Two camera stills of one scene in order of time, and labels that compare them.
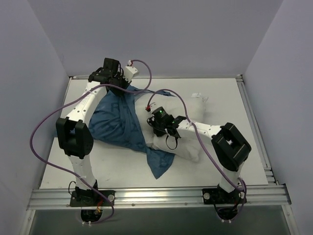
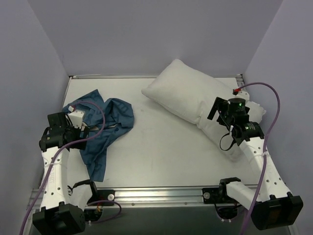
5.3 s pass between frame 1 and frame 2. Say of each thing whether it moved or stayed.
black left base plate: stayed
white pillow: moved
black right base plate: stayed
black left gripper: moved
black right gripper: moved
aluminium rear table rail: stayed
